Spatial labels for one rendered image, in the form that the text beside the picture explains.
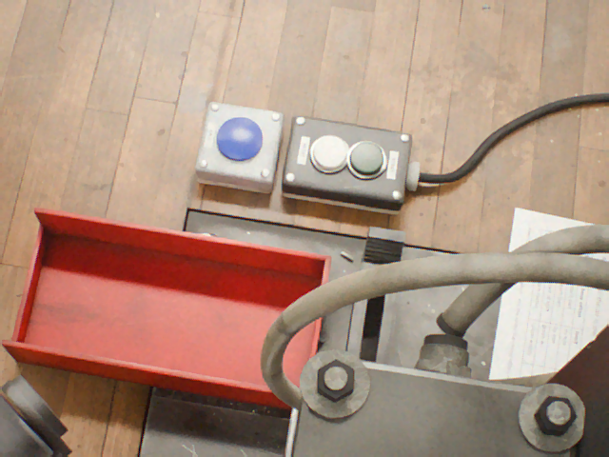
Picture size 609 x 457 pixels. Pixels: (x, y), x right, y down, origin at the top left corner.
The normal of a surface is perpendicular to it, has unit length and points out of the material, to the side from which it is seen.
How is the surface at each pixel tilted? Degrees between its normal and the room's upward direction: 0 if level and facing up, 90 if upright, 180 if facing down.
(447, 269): 23
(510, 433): 0
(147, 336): 0
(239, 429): 0
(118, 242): 90
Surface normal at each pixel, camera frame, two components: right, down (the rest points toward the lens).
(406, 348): 0.04, -0.33
